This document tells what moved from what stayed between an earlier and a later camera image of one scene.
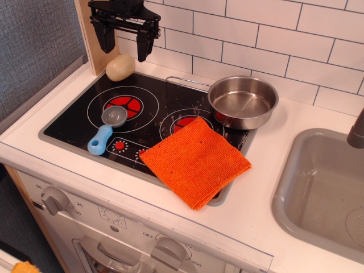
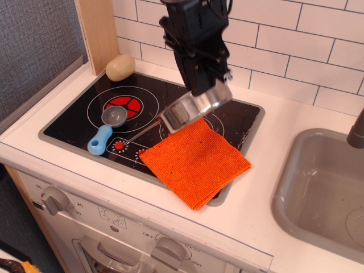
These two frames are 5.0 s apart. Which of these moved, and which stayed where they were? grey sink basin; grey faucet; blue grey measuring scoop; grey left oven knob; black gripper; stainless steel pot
Moved: black gripper; stainless steel pot
Stayed: grey left oven knob; grey sink basin; blue grey measuring scoop; grey faucet
